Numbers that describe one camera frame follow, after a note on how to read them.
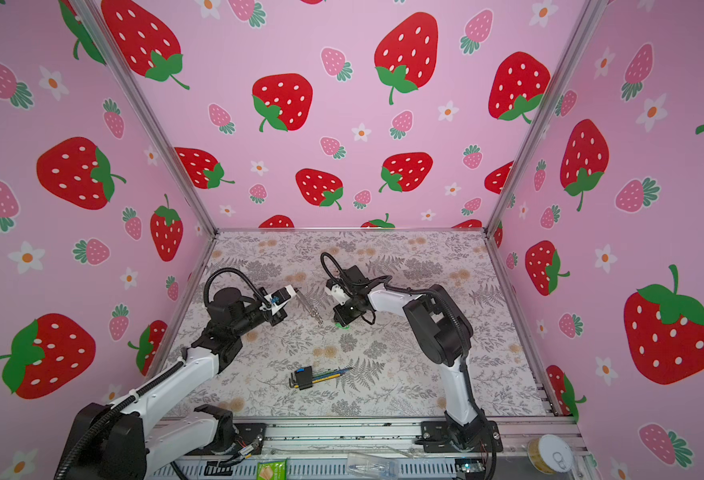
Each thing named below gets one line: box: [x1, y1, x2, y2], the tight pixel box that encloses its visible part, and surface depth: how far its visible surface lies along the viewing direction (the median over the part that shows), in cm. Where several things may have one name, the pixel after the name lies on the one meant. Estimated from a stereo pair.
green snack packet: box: [256, 460, 288, 480], surface depth 70 cm
